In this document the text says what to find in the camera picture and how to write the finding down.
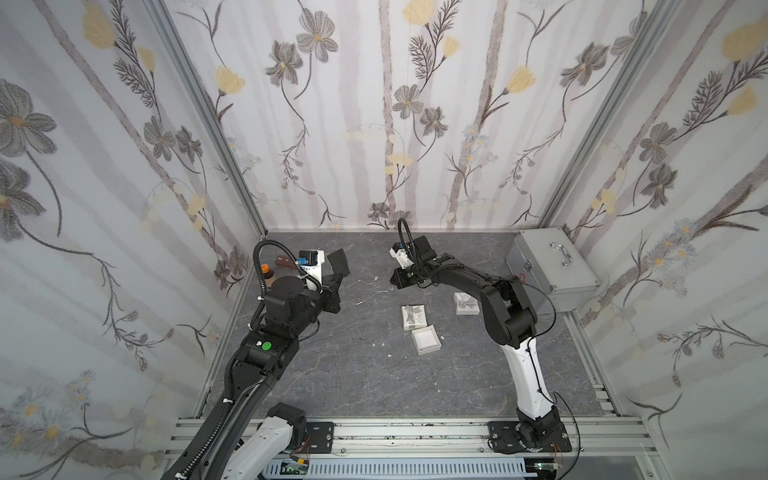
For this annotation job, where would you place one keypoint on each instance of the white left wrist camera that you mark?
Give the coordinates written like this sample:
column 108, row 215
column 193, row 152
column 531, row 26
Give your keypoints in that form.
column 310, row 263

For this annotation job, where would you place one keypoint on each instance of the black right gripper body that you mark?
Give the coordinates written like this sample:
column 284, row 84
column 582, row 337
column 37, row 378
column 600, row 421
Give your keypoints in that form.
column 417, row 267

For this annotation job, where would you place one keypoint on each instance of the aluminium mounting rail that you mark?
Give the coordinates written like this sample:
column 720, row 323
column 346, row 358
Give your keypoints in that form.
column 467, row 437

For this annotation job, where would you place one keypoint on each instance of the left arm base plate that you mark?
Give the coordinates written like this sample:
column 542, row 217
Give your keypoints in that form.
column 311, row 438

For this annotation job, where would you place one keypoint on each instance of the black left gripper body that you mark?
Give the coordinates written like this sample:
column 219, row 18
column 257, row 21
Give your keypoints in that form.
column 330, row 282

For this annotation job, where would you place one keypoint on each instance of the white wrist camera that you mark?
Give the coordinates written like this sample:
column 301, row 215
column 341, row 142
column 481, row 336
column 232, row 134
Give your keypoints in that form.
column 310, row 263
column 399, row 253

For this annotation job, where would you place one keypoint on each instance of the left white bow gift box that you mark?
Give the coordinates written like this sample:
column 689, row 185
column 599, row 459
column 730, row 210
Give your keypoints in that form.
column 413, row 317

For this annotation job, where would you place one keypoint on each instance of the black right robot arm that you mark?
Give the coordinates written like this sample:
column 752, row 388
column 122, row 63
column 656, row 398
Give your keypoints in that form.
column 509, row 318

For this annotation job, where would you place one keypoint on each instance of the brown bottle orange cap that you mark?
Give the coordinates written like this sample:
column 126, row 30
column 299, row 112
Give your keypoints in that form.
column 268, row 274

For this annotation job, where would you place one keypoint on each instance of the silver aluminium first aid case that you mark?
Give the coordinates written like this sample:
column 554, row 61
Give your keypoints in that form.
column 546, row 259

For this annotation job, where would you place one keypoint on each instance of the white slotted cable duct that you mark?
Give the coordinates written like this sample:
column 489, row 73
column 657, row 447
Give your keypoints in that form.
column 403, row 468

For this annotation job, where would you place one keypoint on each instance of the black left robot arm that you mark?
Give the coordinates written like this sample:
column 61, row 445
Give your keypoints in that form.
column 286, row 307

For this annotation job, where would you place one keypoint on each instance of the small brown block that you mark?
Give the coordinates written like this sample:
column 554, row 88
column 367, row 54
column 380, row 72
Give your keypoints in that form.
column 284, row 261

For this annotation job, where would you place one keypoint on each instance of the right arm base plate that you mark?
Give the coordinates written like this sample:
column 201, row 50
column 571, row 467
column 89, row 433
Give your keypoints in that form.
column 512, row 437

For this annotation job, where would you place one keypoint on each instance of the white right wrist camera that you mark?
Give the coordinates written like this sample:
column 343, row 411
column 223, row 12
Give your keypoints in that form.
column 399, row 253

